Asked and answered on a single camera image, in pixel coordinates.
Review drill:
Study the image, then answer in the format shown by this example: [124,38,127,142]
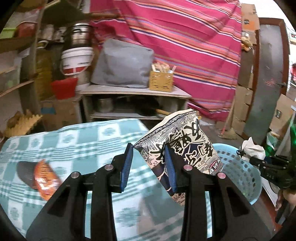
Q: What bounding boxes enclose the yellow oil jug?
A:
[35,40,53,101]

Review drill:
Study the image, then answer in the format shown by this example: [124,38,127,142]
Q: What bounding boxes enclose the patterned noodle cup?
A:
[133,109,223,205]

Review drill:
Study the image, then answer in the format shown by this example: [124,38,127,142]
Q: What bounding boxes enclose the white red plastic bucket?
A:
[60,47,94,76]

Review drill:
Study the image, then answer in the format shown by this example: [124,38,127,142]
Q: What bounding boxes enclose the yellow egg tray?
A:
[4,109,43,138]

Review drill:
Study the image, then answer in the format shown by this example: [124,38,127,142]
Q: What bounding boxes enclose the person's right hand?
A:
[275,188,296,211]

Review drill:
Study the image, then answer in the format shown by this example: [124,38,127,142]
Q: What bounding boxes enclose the red striped blanket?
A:
[90,1,242,121]

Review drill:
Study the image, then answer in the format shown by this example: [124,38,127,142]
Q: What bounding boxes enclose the broom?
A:
[218,100,237,140]

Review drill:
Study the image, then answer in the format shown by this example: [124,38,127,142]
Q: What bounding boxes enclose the grey wooden shelf unit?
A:
[80,84,191,122]

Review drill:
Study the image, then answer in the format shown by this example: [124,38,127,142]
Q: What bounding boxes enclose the beige face mask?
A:
[236,137,265,162]

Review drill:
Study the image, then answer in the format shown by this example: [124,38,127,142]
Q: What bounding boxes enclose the light blue plastic basket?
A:
[213,143,262,205]

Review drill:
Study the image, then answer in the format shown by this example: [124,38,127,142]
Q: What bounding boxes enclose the yellow utensil box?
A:
[149,62,177,92]

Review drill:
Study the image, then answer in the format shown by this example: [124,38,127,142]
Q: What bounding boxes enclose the cardboard box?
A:
[269,94,295,139]

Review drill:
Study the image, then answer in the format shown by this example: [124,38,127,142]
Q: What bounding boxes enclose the orange snack wrapper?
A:
[16,159,62,201]

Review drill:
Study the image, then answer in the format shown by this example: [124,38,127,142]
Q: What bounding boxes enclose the grey cushion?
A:
[90,39,154,88]

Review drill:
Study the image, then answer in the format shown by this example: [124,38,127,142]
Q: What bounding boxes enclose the steel pot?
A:
[65,23,93,47]

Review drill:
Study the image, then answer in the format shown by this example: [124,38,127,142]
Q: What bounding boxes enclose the grey metal door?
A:
[243,18,290,145]

